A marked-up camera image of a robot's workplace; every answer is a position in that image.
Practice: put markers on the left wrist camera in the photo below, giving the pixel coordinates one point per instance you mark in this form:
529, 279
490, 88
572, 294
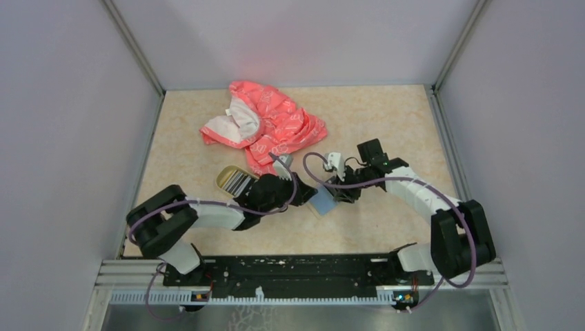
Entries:
281, 165

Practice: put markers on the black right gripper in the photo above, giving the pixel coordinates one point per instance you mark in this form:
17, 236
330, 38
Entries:
347, 194

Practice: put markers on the pink patterned cloth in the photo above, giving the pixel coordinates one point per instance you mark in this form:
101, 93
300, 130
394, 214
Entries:
261, 120

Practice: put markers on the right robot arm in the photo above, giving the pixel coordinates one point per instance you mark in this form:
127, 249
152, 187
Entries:
460, 238

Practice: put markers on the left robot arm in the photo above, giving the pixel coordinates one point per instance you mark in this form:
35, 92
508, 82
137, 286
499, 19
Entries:
157, 225

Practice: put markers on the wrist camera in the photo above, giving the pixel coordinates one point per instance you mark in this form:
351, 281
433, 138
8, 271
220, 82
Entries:
335, 162
281, 165

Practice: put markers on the white slotted cable duct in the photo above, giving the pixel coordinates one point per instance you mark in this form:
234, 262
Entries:
185, 297

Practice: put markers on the gold card tin box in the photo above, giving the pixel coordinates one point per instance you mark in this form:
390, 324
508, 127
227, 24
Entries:
221, 177

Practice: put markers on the beige blue card holder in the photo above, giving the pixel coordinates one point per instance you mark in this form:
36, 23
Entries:
322, 203

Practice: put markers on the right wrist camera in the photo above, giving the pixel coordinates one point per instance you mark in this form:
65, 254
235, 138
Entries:
335, 162

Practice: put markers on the cards in tin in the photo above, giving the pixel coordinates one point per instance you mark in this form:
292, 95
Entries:
237, 182

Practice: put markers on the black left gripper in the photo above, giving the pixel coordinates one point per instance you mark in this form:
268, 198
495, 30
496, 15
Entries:
304, 192

